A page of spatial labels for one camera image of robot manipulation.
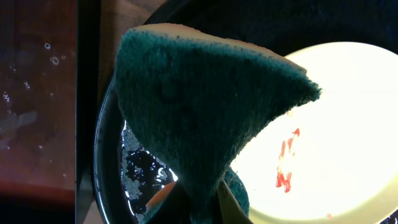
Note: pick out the yellow plate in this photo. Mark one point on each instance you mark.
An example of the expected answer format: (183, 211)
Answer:
(333, 160)

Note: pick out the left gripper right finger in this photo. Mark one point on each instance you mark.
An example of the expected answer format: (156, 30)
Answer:
(230, 210)

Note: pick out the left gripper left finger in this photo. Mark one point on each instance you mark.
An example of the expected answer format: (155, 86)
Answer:
(170, 205)

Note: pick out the black rectangular tray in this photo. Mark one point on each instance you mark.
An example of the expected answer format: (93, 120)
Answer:
(49, 76)

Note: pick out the green yellow sponge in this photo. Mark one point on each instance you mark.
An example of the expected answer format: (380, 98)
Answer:
(195, 100)

